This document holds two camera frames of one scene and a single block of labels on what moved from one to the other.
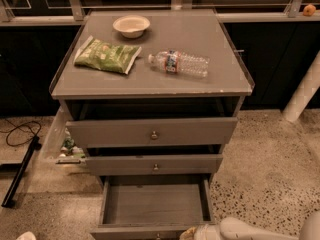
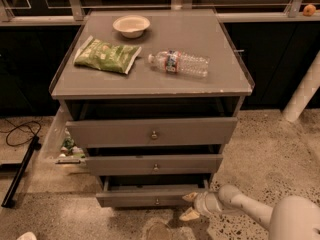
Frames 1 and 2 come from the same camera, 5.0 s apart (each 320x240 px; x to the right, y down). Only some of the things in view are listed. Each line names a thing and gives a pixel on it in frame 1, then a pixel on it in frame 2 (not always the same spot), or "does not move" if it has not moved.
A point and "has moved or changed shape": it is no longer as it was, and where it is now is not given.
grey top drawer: [151, 133] does not move
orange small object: [309, 10] does not move
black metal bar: [33, 145] does not move
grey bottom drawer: [153, 207] has moved or changed shape
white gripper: [207, 233] -> [201, 204]
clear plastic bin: [59, 147] does not move
